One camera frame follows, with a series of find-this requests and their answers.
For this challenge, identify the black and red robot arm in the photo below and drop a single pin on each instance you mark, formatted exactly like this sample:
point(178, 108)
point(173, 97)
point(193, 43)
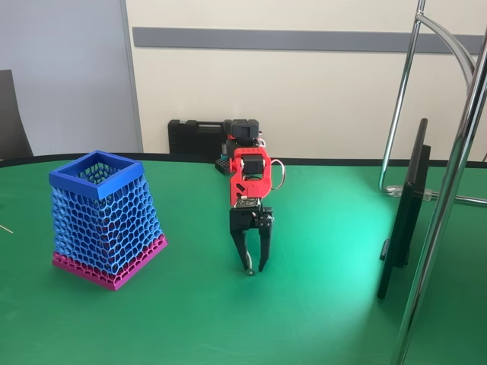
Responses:
point(251, 188)

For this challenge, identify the blue and pink lattice basket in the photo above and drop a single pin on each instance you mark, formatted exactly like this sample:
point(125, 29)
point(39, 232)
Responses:
point(76, 185)

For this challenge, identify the green cloth with black rim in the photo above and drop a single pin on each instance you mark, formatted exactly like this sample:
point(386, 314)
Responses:
point(266, 323)

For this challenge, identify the black plastic tool case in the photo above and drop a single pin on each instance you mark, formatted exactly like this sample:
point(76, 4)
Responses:
point(194, 137)

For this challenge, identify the black monitor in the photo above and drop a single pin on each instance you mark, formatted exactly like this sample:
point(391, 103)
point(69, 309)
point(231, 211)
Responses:
point(405, 228)

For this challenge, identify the chrome tube stand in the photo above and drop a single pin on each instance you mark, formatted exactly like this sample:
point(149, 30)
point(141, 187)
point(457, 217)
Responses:
point(438, 228)

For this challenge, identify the dark chair backrest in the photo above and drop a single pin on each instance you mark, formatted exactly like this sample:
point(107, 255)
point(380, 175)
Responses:
point(11, 125)

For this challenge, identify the small wrist camera board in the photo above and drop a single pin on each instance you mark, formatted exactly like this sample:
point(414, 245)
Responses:
point(247, 203)

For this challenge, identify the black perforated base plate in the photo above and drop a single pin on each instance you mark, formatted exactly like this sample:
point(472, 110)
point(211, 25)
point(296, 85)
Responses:
point(221, 167)

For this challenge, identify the grey wall guard rail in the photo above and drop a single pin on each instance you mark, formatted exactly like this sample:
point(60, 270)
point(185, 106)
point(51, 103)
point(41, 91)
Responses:
point(266, 39)

